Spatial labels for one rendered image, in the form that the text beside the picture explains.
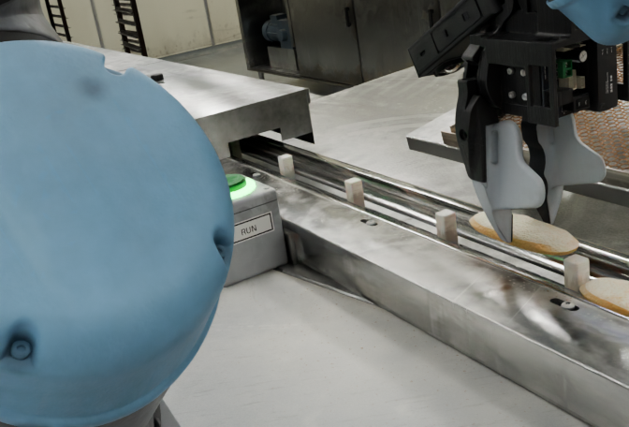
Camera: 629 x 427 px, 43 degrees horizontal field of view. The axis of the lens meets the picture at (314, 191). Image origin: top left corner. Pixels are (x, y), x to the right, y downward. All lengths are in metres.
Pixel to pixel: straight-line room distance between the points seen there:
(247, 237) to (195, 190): 0.44
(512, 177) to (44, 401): 0.37
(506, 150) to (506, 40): 0.08
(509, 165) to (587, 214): 0.24
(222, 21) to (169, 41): 0.59
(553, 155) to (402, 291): 0.15
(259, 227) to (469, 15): 0.28
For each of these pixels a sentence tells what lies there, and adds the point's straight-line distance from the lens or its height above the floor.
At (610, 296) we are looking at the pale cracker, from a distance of 0.56.
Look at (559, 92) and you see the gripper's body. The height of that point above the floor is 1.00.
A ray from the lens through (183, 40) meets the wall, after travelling 7.99.
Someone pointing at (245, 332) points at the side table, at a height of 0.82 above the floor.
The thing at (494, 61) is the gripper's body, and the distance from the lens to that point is 0.53.
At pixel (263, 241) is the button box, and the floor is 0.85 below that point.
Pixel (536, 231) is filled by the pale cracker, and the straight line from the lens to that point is 0.59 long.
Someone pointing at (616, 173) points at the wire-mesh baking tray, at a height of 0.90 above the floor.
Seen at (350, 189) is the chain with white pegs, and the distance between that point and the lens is 0.78.
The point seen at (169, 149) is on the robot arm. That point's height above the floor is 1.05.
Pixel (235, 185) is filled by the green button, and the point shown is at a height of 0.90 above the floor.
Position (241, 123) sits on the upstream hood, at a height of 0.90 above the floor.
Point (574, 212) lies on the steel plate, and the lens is 0.79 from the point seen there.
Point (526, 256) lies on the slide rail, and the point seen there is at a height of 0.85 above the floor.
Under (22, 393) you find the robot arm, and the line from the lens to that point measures 0.26.
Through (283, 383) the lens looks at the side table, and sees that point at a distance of 0.56.
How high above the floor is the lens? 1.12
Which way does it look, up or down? 19 degrees down
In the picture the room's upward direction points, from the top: 9 degrees counter-clockwise
